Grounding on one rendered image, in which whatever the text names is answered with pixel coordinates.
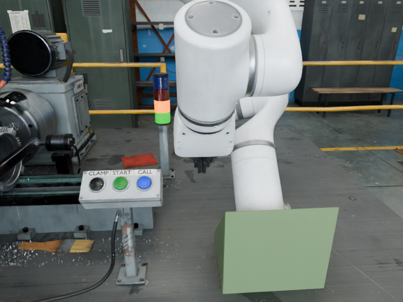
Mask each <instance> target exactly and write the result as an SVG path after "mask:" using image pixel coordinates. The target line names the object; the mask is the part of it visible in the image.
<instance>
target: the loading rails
mask: <svg viewBox="0 0 403 302"><path fill-rule="evenodd" d="M82 175H83V173H77V174H33V175H19V179H20V180H19V182H17V184H16V186H14V188H13V189H11V190H9V191H4V192H3V194H1V192H0V234H17V239H18V240H32V238H33V237H34V235H35V234H36V233H44V232H73V234H74V238H87V237H88V235H89V233H90V231H107V230H113V224H114V221H115V216H116V212H117V211H118V210H119V209H118V208H107V209H85V208H84V207H83V206H82V205H81V204H79V193H80V187H81V182H82ZM28 178H29V180H28ZM24 180H25V181H24ZM14 192H15V194H14ZM8 193H9V195H7V194H8ZM156 208H157V207H132V209H133V221H134V233H135V235H143V229H153V228H154V222H155V218H154V211H155V210H156Z"/></svg>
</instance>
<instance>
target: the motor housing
mask: <svg viewBox="0 0 403 302"><path fill-rule="evenodd" d="M19 141H20V140H18V137H15V136H14V135H13V134H11V133H9V132H8V129H7V127H4V126H3V127H0V161H1V160H3V159H4V158H5V157H7V156H8V155H9V154H11V153H12V152H14V151H15V150H16V149H18V148H19V147H20V146H21V144H20V143H21V142H19ZM21 167H22V160H21V161H20V162H19V163H18V164H16V165H15V166H14V167H13V168H12V169H11V170H9V171H8V172H7V173H5V174H4V175H3V176H2V177H1V178H0V183H1V184H3V185H5V186H4V191H9V190H11V189H13V188H14V186H16V184H17V182H19V180H20V179H19V174H20V170H21Z"/></svg>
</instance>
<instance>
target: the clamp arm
mask: <svg viewBox="0 0 403 302"><path fill-rule="evenodd" d="M37 140H39V139H38V137H32V138H31V139H30V140H28V141H27V142H26V143H24V144H23V145H21V146H20V147H19V148H18V149H16V150H15V151H14V152H12V153H11V154H9V155H8V156H7V157H5V158H4V159H3V160H1V161H0V178H1V177H2V176H3V175H4V174H5V173H7V172H8V171H9V170H11V169H12V168H13V167H14V166H15V165H16V164H18V163H19V162H20V161H21V160H22V159H23V158H25V157H26V156H27V155H28V154H30V153H31V152H32V151H33V150H34V149H35V148H37V147H38V146H39V145H38V144H36V143H37V142H38V141H37Z"/></svg>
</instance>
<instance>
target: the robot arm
mask: <svg viewBox="0 0 403 302"><path fill-rule="evenodd" d="M180 1H182V2H183V3H184V4H185V5H184V6H183V7H182V8H181V9H180V10H179V11H178V12H177V14H176V16H175V20H174V33H175V59H176V87H177V101H178V106H177V108H176V112H175V118H174V130H173V136H174V146H173V154H175V155H178V156H181V157H188V158H190V159H192V160H193V163H194V168H197V169H198V173H201V172H202V173H206V167H209V166H210V163H211V162H212V161H213V159H214V158H216V157H217V156H227V155H229V154H231V167H232V173H233V186H234V198H235V205H236V211H252V210H282V209H291V207H290V205H289V204H286V205H285V203H283V198H282V191H281V184H280V179H279V172H278V164H277V160H276V153H275V146H274V141H273V130H274V127H275V124H276V123H277V121H278V120H279V118H280V117H281V115H282V114H283V112H284V110H285V109H286V107H287V104H288V100H289V95H290V92H291V91H293V90H294V89H295V88H296V87H297V86H298V84H299V82H300V79H301V76H302V68H303V64H302V52H301V48H300V42H299V37H298V34H297V30H296V26H295V23H294V19H293V16H292V14H291V11H290V8H289V6H288V3H287V2H286V0H180ZM250 117H252V118H251V119H250V120H249V121H247V122H246V123H245V124H243V125H242V126H240V127H239V128H238V129H237V130H235V120H241V119H247V118H250Z"/></svg>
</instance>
